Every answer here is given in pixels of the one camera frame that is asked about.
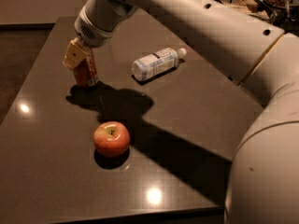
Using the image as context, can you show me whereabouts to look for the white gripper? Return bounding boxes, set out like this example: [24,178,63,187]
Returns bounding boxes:
[63,0,136,70]

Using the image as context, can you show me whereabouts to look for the red coke can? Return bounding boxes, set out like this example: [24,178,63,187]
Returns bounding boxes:
[73,51,98,88]

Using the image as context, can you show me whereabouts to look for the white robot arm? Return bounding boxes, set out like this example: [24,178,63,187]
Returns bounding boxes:
[64,0,299,224]

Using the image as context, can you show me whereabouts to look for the black wire basket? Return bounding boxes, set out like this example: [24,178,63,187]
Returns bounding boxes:
[215,0,277,22]

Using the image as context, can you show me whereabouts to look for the red apple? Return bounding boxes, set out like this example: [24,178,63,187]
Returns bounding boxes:
[93,121,130,158]

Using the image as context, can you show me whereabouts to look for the clear plastic water bottle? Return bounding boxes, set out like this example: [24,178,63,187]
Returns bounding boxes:
[132,48,187,82]

